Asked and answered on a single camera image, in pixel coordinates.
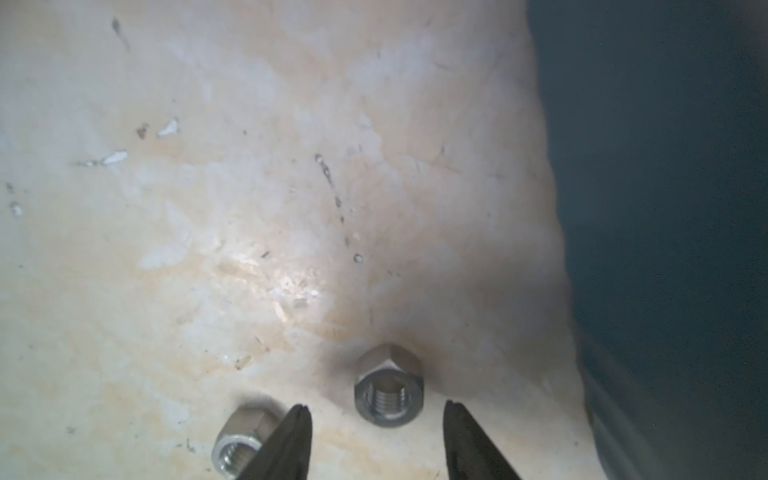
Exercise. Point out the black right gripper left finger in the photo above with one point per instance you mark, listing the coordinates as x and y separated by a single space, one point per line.
287 452

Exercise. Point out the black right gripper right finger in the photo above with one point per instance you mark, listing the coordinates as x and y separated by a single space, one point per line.
470 453

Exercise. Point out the teal plastic storage box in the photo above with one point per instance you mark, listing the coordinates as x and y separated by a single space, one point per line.
656 118

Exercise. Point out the silver hex nut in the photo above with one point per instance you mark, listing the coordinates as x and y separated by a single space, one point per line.
389 388
241 438

